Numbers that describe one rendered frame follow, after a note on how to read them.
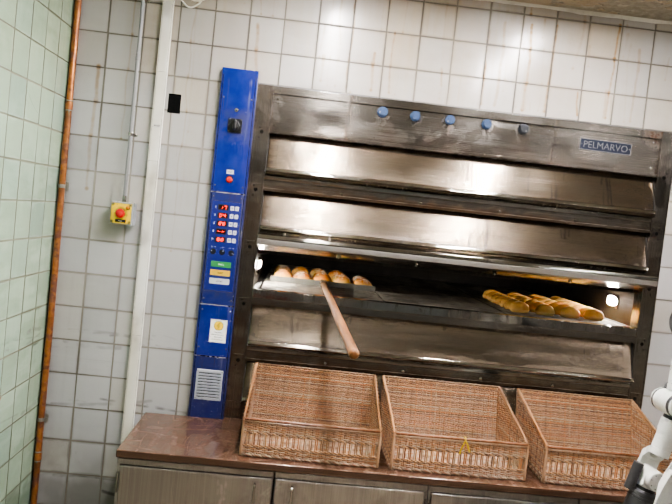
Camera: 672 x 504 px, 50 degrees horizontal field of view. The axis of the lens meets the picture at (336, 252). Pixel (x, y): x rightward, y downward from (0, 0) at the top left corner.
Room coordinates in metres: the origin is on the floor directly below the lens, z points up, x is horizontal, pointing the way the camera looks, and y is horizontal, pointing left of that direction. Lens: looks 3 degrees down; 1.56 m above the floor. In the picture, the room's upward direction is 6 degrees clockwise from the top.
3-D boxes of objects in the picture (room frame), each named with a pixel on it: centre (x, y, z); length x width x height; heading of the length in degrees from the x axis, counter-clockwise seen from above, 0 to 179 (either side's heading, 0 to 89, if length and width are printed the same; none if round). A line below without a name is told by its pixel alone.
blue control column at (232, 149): (4.21, 0.56, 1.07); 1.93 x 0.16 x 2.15; 3
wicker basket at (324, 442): (3.03, 0.02, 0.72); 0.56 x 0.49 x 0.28; 92
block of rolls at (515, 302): (3.81, -1.10, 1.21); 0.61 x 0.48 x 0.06; 3
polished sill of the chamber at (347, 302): (3.36, -0.54, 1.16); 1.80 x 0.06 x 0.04; 93
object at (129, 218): (3.21, 0.96, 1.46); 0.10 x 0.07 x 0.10; 93
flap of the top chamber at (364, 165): (3.34, -0.54, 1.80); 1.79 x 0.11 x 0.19; 93
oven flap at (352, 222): (3.34, -0.54, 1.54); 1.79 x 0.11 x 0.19; 93
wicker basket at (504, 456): (3.07, -0.56, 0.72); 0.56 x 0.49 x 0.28; 94
